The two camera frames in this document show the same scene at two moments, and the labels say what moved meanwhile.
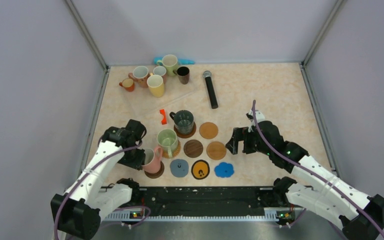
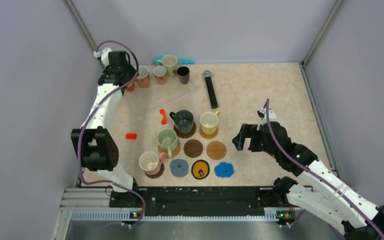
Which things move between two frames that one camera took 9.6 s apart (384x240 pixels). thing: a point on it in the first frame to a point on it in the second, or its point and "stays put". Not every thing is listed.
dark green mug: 183,121 stays put
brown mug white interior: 140,74 stays put
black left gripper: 137,163 to 130,68
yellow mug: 156,84 to 209,121
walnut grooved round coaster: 156,175 stays put
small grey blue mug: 159,70 stays put
